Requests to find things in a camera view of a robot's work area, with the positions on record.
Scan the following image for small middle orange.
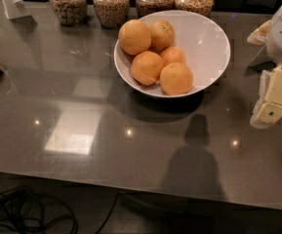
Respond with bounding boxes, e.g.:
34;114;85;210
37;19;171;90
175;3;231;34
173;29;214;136
160;46;186;65

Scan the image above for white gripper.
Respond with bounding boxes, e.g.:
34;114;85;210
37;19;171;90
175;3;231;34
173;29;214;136
247;5;282;129

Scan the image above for white angled stand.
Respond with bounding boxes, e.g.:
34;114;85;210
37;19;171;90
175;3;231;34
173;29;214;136
2;0;30;20

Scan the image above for white ceramic bowl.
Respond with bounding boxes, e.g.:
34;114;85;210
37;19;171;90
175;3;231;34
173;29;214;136
113;10;231;98

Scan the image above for glass jar far left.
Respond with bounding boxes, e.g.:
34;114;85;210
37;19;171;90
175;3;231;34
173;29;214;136
49;0;87;26

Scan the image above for black cables on floor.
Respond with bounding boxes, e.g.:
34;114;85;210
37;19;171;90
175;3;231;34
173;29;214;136
0;185;119;234

